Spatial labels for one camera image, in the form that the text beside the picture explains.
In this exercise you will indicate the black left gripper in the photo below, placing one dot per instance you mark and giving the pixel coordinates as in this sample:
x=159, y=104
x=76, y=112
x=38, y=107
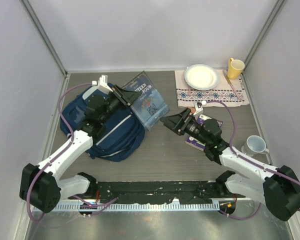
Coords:
x=127, y=97

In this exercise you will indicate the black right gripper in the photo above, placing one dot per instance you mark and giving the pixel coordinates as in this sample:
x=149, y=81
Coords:
x=178, y=123

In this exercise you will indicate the dark blue Nineteen Eighty-Four book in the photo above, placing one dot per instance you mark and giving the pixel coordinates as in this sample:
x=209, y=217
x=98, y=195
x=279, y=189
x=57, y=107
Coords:
x=150, y=106

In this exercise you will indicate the purple paperback book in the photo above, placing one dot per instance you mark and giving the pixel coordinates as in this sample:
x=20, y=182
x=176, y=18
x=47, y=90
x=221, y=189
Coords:
x=195, y=141

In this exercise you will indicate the navy blue student backpack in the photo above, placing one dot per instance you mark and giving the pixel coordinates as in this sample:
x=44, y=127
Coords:
x=123, y=135

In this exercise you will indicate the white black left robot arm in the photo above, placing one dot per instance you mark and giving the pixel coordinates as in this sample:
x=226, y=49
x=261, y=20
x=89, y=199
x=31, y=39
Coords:
x=43, y=186

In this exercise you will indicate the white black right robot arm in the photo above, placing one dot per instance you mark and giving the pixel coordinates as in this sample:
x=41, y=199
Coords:
x=278, y=188

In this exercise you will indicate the brown leather wallet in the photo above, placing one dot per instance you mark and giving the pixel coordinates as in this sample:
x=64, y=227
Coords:
x=192, y=109

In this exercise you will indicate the white paper plate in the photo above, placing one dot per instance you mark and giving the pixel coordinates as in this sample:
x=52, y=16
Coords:
x=201, y=77

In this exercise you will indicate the patterned white placemat cloth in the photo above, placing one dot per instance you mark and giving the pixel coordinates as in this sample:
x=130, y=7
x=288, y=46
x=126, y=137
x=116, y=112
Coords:
x=188, y=96

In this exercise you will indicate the pale blue mug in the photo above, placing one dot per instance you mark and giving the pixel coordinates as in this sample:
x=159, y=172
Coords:
x=253, y=145

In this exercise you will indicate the yellow mug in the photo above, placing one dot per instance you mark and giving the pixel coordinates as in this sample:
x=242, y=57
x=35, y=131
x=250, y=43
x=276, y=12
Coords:
x=235, y=68

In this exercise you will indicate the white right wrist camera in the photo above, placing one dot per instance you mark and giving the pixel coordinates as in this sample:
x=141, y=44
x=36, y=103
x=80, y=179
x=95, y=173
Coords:
x=198, y=106

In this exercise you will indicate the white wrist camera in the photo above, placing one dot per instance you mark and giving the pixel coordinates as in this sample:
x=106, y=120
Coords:
x=101, y=85
x=198, y=106

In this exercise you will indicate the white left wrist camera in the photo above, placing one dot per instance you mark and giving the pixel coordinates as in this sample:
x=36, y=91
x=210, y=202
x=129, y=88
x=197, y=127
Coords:
x=101, y=85

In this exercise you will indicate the pink handled knife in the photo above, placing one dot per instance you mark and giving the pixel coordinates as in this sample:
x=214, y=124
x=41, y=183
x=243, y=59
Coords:
x=231, y=85

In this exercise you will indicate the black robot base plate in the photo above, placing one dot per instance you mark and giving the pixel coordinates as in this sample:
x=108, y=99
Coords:
x=158, y=192

